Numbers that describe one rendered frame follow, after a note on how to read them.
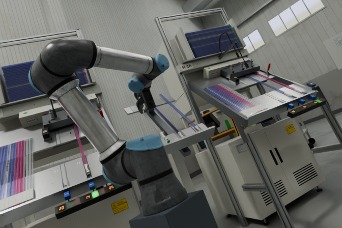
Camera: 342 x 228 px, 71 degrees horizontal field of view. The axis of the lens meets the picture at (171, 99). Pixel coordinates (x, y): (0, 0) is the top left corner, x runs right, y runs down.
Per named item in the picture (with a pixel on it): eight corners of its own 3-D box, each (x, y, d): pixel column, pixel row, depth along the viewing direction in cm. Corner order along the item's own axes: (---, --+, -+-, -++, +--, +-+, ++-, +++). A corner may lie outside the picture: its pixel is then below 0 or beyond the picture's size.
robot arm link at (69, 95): (138, 186, 78) (31, 49, 73) (114, 194, 87) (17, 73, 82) (156, 163, 88) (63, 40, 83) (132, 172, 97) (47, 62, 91)
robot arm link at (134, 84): (137, 74, 102) (145, 60, 110) (122, 85, 109) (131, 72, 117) (150, 86, 105) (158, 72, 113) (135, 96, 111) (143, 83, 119)
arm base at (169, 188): (197, 191, 76) (185, 162, 78) (165, 212, 65) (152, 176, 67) (166, 199, 86) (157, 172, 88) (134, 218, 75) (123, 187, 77)
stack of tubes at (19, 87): (89, 83, 175) (79, 52, 181) (9, 102, 156) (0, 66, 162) (89, 89, 187) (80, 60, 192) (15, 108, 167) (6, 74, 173)
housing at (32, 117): (100, 114, 176) (96, 97, 169) (26, 135, 157) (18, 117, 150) (97, 109, 182) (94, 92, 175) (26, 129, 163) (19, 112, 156)
